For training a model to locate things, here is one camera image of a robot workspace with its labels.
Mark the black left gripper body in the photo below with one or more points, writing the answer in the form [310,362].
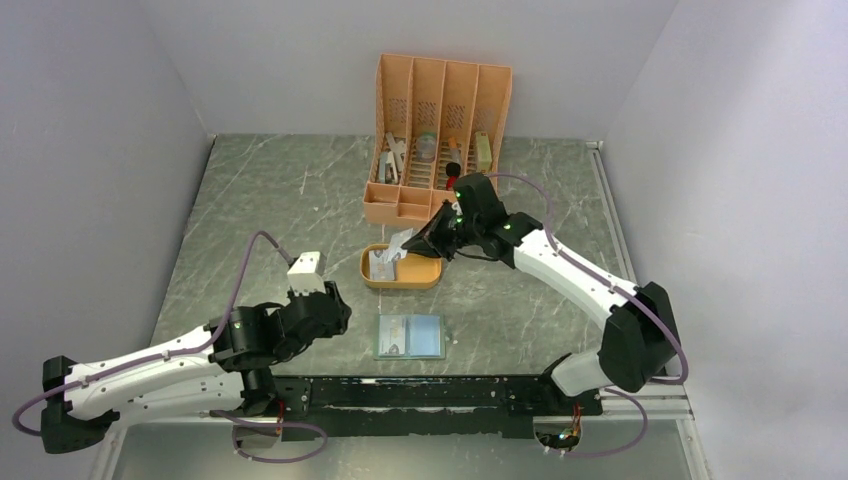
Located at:
[338,326]

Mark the aluminium table edge rail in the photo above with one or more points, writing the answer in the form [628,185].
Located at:
[660,402]

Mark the orange desk file organizer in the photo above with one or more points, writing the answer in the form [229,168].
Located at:
[449,97]

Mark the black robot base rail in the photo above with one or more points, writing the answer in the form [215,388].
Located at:
[356,406]

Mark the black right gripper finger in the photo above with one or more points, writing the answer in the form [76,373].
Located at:
[433,244]
[440,221]

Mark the clear tape roll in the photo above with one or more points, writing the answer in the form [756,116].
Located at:
[425,147]

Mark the red black marker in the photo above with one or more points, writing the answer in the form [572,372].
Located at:
[453,169]

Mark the silver VIP credit card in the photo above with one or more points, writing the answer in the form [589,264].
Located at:
[392,336]

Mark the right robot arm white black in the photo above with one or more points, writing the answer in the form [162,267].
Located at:
[640,342]

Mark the yellow oval tray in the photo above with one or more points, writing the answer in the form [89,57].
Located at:
[414,272]

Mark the pale green eraser box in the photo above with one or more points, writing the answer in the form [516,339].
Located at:
[483,158]

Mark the mint green card holder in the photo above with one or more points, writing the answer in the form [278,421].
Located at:
[426,338]

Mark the grey stapler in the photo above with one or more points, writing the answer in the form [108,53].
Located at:
[390,160]

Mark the silver credit card stack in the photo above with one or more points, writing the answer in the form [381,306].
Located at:
[381,266]

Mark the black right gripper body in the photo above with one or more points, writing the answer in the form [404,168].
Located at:
[466,229]

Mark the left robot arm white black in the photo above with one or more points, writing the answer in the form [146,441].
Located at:
[215,367]

